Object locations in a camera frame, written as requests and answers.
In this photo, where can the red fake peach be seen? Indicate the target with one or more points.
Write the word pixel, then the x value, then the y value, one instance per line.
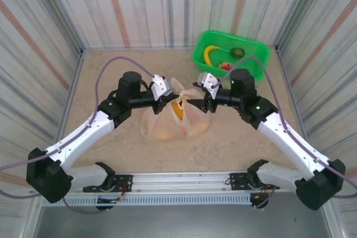
pixel 181 104

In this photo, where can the yellow fake mango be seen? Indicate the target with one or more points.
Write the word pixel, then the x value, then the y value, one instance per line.
pixel 177 111

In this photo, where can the translucent cream plastic bag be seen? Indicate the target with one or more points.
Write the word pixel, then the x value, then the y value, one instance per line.
pixel 156 126

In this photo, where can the green plastic basket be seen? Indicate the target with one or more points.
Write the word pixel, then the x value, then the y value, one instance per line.
pixel 251 43

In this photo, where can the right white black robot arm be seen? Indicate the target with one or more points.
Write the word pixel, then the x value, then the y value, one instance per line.
pixel 290 143

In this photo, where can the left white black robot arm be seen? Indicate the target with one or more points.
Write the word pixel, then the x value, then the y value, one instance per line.
pixel 81 135

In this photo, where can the small red fake apple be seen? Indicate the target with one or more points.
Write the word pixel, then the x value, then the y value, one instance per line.
pixel 225 66

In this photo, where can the green fake avocado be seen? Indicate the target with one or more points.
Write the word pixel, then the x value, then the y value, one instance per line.
pixel 237 52

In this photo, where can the yellow fake banana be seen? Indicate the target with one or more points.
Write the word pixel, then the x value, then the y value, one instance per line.
pixel 207 55

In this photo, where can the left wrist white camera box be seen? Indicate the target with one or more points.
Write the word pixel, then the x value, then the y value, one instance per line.
pixel 160 86

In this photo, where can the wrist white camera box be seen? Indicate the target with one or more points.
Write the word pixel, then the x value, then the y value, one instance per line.
pixel 160 86
pixel 207 80

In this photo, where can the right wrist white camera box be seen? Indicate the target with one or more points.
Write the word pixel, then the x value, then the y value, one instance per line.
pixel 207 80

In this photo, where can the aluminium mounting rail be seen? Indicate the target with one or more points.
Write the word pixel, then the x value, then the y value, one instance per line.
pixel 181 182

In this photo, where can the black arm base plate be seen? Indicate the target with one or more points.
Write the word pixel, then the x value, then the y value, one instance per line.
pixel 237 180
pixel 125 182

